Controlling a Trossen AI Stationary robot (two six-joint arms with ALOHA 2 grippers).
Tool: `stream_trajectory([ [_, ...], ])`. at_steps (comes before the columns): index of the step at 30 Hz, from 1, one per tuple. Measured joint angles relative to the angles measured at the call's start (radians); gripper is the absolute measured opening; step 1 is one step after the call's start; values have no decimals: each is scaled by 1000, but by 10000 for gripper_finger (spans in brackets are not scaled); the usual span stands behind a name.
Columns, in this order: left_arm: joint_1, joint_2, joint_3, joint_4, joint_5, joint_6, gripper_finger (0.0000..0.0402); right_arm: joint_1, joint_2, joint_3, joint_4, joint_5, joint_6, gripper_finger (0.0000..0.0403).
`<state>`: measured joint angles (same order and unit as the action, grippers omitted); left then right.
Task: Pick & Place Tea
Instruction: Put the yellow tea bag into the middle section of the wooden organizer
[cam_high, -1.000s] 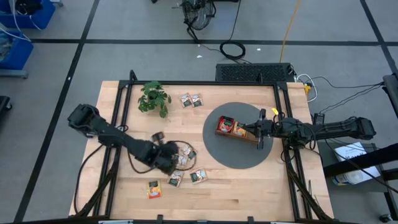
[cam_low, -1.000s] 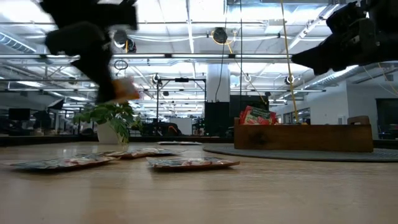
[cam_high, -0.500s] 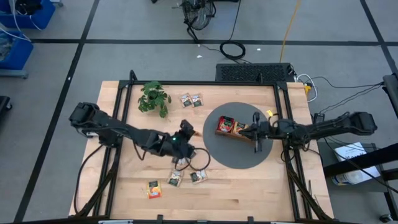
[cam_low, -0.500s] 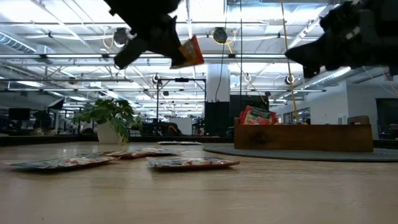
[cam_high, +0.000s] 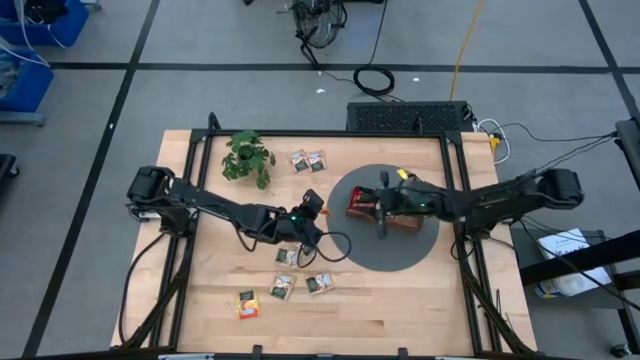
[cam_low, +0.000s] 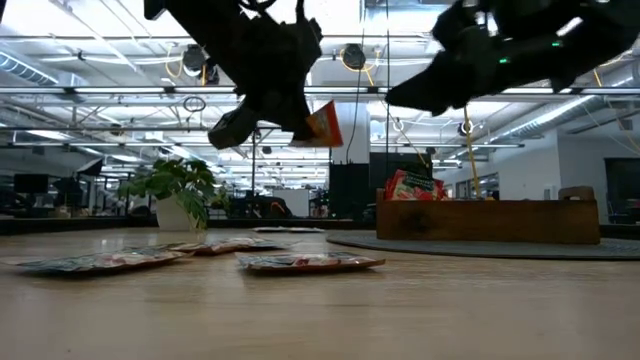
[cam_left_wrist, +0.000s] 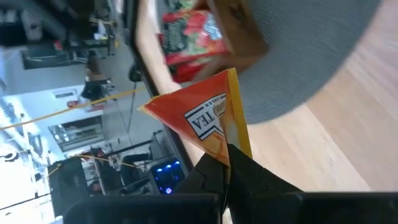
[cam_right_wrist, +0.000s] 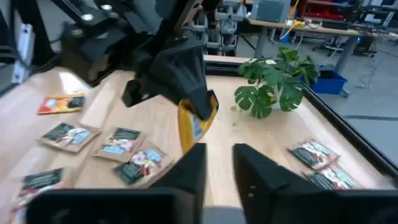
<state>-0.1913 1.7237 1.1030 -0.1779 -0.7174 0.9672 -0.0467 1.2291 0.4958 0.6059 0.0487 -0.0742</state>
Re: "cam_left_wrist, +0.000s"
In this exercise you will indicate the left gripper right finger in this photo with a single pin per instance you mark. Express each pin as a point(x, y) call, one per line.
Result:
point(255, 193)

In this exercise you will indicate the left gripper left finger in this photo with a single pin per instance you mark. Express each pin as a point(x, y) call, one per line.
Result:
point(205, 180)

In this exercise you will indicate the orange tea packet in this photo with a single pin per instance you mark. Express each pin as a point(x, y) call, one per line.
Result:
point(174, 113)

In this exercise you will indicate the red tea packet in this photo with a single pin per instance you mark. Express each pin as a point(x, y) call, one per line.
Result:
point(186, 72)
point(199, 37)

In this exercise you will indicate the wooden compartment tray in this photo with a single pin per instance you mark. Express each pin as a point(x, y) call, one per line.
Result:
point(245, 40)

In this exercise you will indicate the black computer case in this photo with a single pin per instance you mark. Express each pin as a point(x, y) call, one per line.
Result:
point(168, 177)

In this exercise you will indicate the round grey woven mat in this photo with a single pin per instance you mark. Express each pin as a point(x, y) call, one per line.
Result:
point(295, 62)

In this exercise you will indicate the black cabinet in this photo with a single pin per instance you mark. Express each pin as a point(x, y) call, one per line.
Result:
point(66, 186)

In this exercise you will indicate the person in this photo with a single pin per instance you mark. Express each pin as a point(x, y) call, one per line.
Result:
point(93, 90)

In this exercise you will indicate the black aluminium table frame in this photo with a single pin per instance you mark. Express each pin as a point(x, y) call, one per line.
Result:
point(174, 140)

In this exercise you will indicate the dark wall screen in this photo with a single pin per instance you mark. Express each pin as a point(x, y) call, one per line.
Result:
point(46, 59)

